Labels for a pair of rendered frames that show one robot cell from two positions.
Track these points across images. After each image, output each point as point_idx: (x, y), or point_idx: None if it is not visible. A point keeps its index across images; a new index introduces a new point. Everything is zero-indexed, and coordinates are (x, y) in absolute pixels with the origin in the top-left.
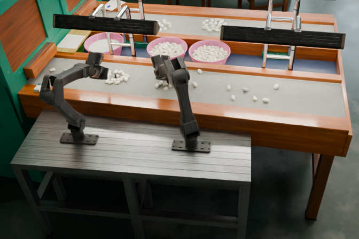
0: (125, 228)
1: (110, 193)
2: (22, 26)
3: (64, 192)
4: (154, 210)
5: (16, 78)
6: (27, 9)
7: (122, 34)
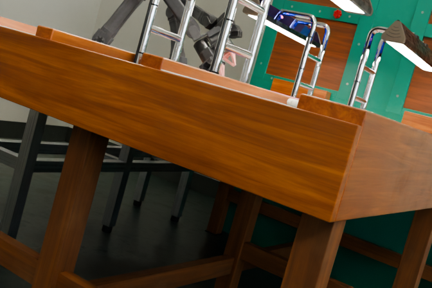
0: (96, 216)
1: (157, 232)
2: (314, 48)
3: (177, 207)
4: (68, 144)
5: (265, 80)
6: (333, 39)
7: None
